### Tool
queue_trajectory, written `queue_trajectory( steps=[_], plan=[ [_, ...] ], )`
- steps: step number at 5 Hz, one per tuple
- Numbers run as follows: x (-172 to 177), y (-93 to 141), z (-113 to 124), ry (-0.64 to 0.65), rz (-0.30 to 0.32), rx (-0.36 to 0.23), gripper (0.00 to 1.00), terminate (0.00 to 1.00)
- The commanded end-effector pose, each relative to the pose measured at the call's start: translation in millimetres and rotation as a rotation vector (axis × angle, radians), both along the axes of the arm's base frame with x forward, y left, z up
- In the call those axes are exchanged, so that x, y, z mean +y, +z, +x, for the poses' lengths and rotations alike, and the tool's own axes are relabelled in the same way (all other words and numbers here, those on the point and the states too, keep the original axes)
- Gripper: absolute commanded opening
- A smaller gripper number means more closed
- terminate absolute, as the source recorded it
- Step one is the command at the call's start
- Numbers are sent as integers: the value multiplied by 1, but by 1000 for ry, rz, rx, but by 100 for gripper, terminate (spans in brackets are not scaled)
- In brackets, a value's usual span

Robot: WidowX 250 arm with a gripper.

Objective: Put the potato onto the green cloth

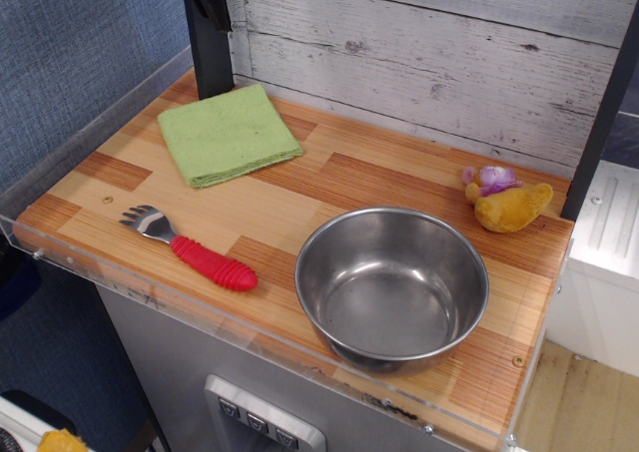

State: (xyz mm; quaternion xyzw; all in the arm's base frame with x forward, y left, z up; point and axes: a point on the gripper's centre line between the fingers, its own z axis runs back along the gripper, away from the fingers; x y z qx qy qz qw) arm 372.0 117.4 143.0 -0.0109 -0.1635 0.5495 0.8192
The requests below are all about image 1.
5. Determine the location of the stainless steel bowl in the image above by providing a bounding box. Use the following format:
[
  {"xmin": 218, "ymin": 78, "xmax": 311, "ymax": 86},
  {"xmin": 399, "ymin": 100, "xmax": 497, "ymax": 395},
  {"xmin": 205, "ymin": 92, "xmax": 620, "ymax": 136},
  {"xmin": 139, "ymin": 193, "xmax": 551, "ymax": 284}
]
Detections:
[{"xmin": 294, "ymin": 207, "xmax": 489, "ymax": 374}]

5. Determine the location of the dark vertical post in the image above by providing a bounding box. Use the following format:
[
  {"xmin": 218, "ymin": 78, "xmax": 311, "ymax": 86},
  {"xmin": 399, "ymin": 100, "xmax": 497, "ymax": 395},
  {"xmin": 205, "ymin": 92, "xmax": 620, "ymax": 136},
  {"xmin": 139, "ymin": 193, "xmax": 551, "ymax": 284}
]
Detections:
[
  {"xmin": 560, "ymin": 4, "xmax": 638, "ymax": 221},
  {"xmin": 185, "ymin": 0, "xmax": 234, "ymax": 99}
]

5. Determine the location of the clear acrylic edge guard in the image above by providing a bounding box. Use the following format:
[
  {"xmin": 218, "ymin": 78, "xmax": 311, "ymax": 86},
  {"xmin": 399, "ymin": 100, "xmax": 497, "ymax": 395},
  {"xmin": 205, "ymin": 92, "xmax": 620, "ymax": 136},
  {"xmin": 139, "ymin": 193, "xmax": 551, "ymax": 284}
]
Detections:
[{"xmin": 1, "ymin": 54, "xmax": 573, "ymax": 451}]

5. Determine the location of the red handled metal spork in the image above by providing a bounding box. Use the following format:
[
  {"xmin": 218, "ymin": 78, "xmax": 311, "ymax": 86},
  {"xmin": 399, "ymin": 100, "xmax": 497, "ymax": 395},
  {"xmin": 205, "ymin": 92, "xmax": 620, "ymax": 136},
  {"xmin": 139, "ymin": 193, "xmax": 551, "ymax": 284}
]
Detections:
[{"xmin": 119, "ymin": 205, "xmax": 259, "ymax": 291}]

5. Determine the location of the yellow plush potato toy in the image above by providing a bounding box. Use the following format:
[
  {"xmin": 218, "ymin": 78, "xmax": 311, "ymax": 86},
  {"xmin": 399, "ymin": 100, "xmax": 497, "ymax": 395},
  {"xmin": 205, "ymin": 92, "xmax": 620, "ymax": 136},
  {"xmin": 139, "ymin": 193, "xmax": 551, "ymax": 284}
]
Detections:
[{"xmin": 461, "ymin": 166, "xmax": 554, "ymax": 233}]

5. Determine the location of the green folded cloth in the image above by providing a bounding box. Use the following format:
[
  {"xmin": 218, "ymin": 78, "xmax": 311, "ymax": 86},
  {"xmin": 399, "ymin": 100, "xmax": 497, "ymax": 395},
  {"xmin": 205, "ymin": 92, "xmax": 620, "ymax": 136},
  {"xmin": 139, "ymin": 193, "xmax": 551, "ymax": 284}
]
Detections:
[{"xmin": 158, "ymin": 84, "xmax": 304, "ymax": 189}]

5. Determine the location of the dark vertical post right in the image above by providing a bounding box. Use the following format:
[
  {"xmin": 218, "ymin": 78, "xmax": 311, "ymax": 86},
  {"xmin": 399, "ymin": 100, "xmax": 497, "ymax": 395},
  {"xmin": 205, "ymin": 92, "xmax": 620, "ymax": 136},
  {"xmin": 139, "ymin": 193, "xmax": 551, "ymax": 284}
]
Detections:
[{"xmin": 560, "ymin": 4, "xmax": 638, "ymax": 221}]

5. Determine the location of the yellow object bottom left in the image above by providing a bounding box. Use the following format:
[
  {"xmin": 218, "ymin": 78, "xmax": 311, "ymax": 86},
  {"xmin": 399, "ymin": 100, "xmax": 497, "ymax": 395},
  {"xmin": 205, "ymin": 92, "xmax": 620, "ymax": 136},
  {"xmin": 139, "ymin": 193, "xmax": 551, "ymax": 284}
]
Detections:
[{"xmin": 36, "ymin": 429, "xmax": 89, "ymax": 452}]

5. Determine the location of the white ribbed box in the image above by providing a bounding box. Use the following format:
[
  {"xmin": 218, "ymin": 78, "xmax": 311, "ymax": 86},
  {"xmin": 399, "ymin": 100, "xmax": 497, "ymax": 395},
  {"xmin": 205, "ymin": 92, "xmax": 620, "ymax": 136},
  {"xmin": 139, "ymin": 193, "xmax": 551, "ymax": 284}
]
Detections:
[{"xmin": 546, "ymin": 161, "xmax": 638, "ymax": 376}]

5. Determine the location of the dark vertical post left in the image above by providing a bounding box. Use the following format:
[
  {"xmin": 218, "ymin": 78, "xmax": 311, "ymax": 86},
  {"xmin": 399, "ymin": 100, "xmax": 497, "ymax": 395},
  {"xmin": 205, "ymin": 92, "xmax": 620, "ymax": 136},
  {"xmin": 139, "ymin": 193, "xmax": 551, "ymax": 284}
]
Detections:
[{"xmin": 185, "ymin": 0, "xmax": 234, "ymax": 99}]

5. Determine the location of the silver button control panel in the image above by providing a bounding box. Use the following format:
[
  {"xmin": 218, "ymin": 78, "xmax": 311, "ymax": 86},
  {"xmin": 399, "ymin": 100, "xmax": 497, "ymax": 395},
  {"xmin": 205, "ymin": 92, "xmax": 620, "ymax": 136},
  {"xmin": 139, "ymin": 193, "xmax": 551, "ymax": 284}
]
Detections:
[{"xmin": 204, "ymin": 374, "xmax": 326, "ymax": 451}]

